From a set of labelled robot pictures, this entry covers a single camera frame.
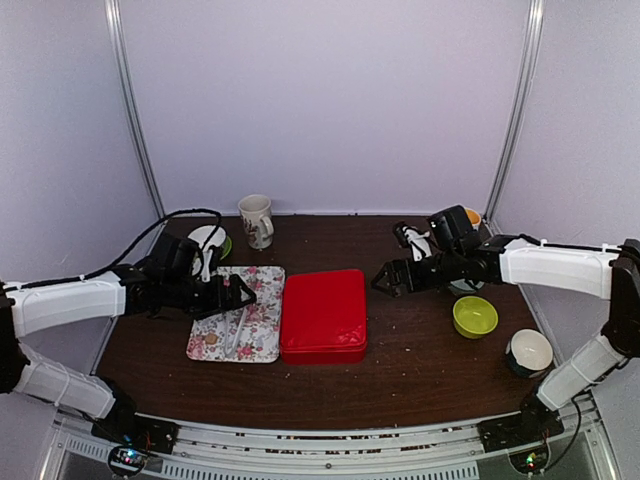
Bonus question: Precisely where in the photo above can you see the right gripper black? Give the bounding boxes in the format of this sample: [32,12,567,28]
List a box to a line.
[371,247,463,297]

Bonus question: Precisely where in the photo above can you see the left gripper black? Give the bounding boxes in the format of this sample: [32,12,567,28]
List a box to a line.
[163,273,256,320]

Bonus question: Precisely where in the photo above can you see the metal tongs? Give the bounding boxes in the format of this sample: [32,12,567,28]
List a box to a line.
[223,307,248,358]

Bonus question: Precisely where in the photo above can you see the red box lid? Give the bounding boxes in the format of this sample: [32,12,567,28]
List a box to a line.
[280,269,368,352]

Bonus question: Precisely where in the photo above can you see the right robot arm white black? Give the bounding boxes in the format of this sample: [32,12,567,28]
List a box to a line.
[371,205,639,442]

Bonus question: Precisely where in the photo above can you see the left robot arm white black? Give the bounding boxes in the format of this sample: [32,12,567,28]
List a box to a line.
[1,234,256,444]

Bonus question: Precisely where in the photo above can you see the floral rectangular tray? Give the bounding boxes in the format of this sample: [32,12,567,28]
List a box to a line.
[186,266,286,364]

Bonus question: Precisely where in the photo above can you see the green saucer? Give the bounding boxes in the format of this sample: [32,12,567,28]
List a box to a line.
[220,236,232,260]

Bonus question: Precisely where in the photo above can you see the light blue bowl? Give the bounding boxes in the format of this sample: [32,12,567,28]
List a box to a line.
[448,279,485,296]

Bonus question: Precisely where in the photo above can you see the red box base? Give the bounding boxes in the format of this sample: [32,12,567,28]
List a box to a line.
[280,344,367,365]

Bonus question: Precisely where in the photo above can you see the lime green bowl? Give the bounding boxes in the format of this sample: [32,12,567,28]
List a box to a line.
[452,296,499,339]

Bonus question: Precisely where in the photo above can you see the floral cream mug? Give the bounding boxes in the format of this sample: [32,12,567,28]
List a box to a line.
[238,194,275,250]

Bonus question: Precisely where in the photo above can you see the white mug orange inside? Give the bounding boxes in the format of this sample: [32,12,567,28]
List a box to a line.
[465,208,482,230]

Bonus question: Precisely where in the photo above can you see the dark blue white bowl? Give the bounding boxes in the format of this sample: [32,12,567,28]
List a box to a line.
[505,329,554,379]

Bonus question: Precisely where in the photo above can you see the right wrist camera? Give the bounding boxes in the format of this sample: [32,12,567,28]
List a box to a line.
[392,222,433,262]

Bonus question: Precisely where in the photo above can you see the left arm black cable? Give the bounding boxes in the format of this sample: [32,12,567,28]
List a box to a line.
[9,208,224,289]

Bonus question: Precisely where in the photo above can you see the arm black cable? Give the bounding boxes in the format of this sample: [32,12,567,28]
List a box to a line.
[514,233,626,254]
[9,208,224,289]

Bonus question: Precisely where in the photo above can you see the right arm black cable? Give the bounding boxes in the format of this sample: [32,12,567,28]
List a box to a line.
[514,233,626,254]

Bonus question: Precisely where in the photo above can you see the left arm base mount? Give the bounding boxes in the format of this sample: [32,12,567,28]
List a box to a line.
[85,379,179,479]

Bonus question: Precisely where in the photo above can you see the right aluminium frame post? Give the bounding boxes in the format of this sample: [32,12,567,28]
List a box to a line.
[484,0,546,223]

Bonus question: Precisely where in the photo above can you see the aluminium frame post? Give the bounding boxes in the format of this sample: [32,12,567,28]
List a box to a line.
[104,0,166,218]
[484,0,546,223]

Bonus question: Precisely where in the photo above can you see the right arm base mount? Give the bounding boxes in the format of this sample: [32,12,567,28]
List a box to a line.
[477,393,565,476]

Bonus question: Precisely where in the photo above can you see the left aluminium frame post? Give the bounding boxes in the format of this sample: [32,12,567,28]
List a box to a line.
[104,0,166,218]

